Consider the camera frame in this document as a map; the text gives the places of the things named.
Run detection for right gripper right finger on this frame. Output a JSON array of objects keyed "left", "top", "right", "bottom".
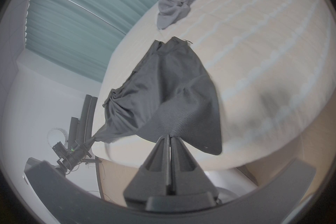
[{"left": 170, "top": 135, "right": 217, "bottom": 196}]

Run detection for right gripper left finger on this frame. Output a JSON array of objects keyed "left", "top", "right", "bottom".
[{"left": 123, "top": 135, "right": 170, "bottom": 196}]

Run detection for black shorts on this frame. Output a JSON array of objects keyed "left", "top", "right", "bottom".
[{"left": 90, "top": 36, "right": 223, "bottom": 156}]

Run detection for bed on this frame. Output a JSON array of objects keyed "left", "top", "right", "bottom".
[{"left": 93, "top": 0, "right": 336, "bottom": 201}]

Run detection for blue-green curtain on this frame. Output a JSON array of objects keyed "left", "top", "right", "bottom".
[{"left": 25, "top": 0, "right": 195, "bottom": 84}]

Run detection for grey garment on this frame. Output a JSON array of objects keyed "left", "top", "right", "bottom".
[{"left": 157, "top": 0, "right": 198, "bottom": 30}]

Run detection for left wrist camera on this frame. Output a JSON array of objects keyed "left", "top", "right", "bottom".
[{"left": 52, "top": 141, "right": 66, "bottom": 157}]

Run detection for black upright frame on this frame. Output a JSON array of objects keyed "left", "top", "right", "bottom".
[{"left": 68, "top": 95, "right": 98, "bottom": 145}]

